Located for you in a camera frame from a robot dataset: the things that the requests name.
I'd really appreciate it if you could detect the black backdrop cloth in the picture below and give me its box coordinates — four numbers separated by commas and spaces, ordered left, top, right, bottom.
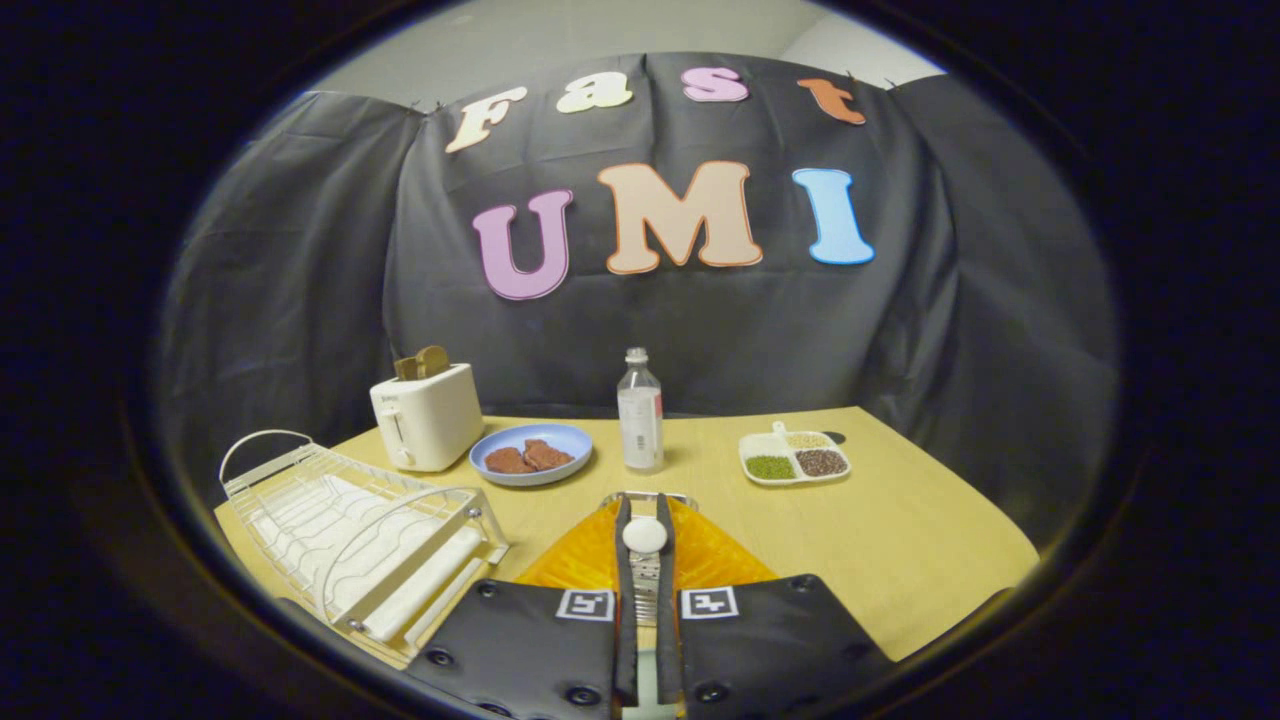
155, 52, 1119, 561

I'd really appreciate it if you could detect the cream white toaster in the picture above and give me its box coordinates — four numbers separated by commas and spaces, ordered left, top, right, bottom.
369, 362, 485, 473

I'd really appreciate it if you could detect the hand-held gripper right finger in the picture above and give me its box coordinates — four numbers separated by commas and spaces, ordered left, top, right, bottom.
655, 493, 896, 720

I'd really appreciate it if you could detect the white divided tray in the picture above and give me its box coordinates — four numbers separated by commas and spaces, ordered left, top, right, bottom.
738, 421, 853, 487

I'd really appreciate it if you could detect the white wire dish rack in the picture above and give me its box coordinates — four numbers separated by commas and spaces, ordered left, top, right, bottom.
218, 429, 511, 663

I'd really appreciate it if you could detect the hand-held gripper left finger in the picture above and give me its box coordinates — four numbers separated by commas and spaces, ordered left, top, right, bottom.
405, 495, 641, 720

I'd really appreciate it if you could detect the clear plastic water bottle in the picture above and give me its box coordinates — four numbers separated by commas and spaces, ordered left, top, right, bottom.
617, 347, 665, 473

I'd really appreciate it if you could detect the blue plate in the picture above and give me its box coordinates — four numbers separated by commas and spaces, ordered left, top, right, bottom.
469, 423, 594, 488

